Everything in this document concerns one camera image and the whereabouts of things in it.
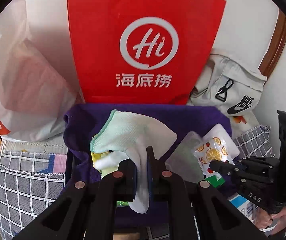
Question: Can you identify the white mesh drawstring pouch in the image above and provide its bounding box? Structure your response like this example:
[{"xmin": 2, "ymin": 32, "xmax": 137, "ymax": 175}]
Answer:
[{"xmin": 165, "ymin": 131, "xmax": 204, "ymax": 183}]

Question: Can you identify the green wet wipe packet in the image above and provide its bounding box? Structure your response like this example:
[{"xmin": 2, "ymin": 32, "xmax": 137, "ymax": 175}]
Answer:
[{"xmin": 205, "ymin": 175, "xmax": 225, "ymax": 188}]

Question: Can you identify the orange-print wipe packet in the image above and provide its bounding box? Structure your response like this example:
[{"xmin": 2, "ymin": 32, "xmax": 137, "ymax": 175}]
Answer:
[{"xmin": 194, "ymin": 138, "xmax": 234, "ymax": 179}]

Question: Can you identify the light green snack pouch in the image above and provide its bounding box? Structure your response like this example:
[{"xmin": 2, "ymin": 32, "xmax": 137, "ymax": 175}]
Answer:
[{"xmin": 100, "ymin": 164, "xmax": 129, "ymax": 207}]

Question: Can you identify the person's right hand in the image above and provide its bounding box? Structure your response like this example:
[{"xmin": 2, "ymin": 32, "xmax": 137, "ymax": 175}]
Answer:
[{"xmin": 254, "ymin": 206, "xmax": 286, "ymax": 235}]

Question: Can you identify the blue tissue pack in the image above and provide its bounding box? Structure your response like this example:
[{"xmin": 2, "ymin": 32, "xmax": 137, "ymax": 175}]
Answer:
[{"xmin": 228, "ymin": 193, "xmax": 258, "ymax": 223}]

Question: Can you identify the yellow Adidas pouch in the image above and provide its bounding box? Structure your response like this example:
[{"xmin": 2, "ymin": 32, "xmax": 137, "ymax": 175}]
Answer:
[{"xmin": 91, "ymin": 152, "xmax": 111, "ymax": 164}]

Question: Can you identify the purple towel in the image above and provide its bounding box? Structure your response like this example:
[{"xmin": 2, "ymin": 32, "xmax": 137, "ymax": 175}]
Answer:
[{"xmin": 59, "ymin": 102, "xmax": 233, "ymax": 228}]

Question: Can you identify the white sponge block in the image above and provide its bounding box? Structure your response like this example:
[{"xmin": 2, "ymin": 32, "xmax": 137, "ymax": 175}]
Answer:
[{"xmin": 202, "ymin": 124, "xmax": 240, "ymax": 159}]

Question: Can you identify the grey checked bedsheet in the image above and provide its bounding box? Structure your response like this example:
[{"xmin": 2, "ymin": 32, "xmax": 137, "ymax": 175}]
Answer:
[{"xmin": 0, "ymin": 125, "xmax": 275, "ymax": 240}]

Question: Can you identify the white Nike bag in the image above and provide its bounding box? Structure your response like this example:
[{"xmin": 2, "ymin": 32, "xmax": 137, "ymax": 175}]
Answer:
[{"xmin": 190, "ymin": 51, "xmax": 267, "ymax": 117}]

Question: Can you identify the red Haidilao paper bag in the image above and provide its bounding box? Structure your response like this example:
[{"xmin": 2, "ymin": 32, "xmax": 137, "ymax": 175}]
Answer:
[{"xmin": 67, "ymin": 0, "xmax": 226, "ymax": 105}]

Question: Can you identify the white Miniso plastic bag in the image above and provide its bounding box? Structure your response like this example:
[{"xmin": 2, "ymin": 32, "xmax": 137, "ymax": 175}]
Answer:
[{"xmin": 0, "ymin": 0, "xmax": 78, "ymax": 142}]

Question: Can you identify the wooden door frame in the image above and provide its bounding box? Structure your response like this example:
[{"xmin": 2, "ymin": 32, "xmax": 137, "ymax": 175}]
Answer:
[{"xmin": 258, "ymin": 9, "xmax": 286, "ymax": 78}]

